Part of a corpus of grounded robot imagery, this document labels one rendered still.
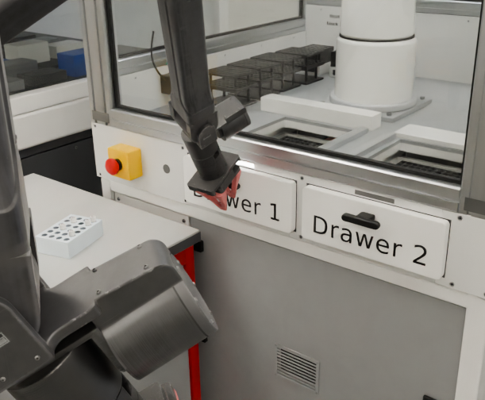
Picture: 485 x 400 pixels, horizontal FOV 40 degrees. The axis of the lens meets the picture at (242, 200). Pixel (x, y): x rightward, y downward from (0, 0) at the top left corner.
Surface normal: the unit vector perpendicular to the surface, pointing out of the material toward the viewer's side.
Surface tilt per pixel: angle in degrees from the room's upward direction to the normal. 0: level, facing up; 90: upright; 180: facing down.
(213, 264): 90
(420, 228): 90
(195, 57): 119
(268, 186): 90
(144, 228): 0
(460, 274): 90
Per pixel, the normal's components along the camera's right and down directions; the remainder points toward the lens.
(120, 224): -0.02, -0.92
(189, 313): 0.18, 0.22
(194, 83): 0.55, 0.73
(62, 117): 0.79, 0.23
